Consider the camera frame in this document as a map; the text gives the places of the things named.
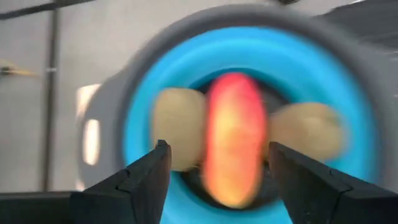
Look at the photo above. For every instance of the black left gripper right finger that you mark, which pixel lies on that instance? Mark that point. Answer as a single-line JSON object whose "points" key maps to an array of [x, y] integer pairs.
{"points": [[326, 202]]}

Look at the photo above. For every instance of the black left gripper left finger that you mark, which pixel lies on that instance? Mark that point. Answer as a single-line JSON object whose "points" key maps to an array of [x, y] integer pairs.
{"points": [[124, 199]]}

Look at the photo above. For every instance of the blue grey collapsible colander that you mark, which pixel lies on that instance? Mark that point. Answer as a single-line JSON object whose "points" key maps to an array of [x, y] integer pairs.
{"points": [[311, 62]]}

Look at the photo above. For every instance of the orange red mango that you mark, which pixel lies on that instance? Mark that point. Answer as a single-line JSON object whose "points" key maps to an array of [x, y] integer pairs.
{"points": [[234, 140]]}

